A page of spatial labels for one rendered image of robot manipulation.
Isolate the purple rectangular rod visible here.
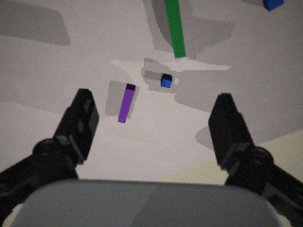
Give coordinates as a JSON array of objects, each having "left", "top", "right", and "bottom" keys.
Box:
[{"left": 117, "top": 83, "right": 135, "bottom": 123}]

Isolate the small blue block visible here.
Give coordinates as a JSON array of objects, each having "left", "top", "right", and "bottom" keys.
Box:
[
  {"left": 161, "top": 74, "right": 172, "bottom": 88},
  {"left": 262, "top": 0, "right": 284, "bottom": 11}
]

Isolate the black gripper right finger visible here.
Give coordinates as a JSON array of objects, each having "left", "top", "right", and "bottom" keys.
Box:
[{"left": 208, "top": 93, "right": 303, "bottom": 227}]

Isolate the green rod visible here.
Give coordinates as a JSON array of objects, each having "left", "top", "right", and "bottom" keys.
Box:
[{"left": 165, "top": 0, "right": 186, "bottom": 59}]

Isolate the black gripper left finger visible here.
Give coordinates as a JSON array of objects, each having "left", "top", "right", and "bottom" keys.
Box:
[{"left": 0, "top": 89, "right": 99, "bottom": 227}]

